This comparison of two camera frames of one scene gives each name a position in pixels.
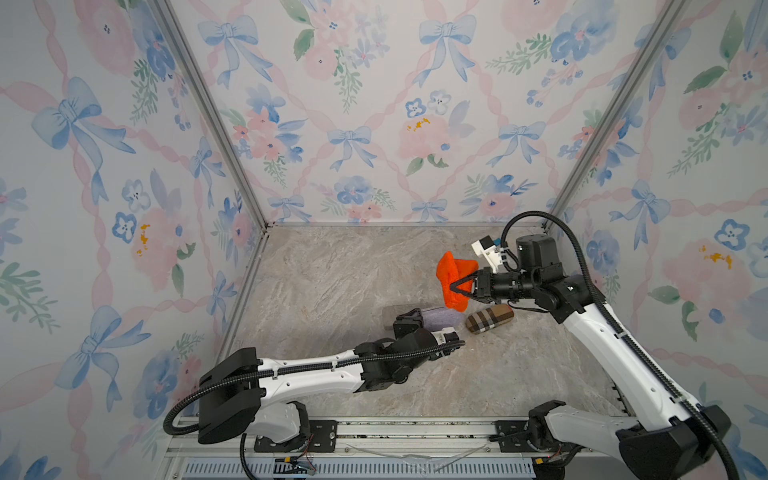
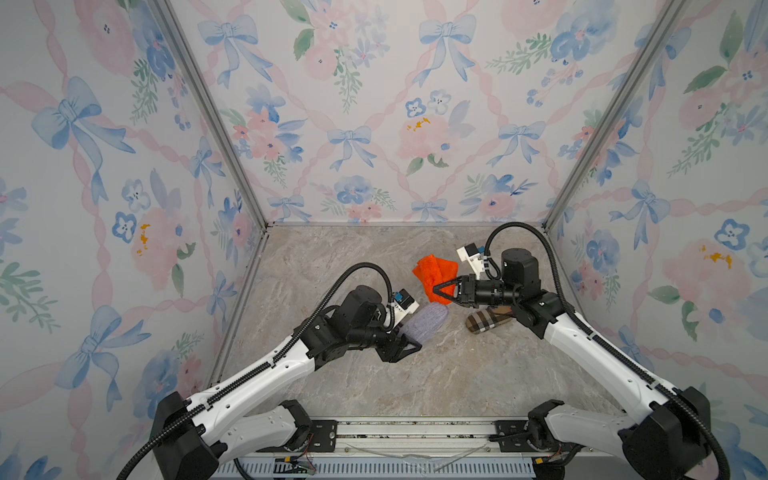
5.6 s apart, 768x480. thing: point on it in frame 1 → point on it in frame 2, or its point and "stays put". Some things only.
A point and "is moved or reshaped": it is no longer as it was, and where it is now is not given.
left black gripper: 408,325 → 393,349
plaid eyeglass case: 489,317 stays put
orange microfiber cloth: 450,271 is moved or reshaped
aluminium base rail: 413,451 stays put
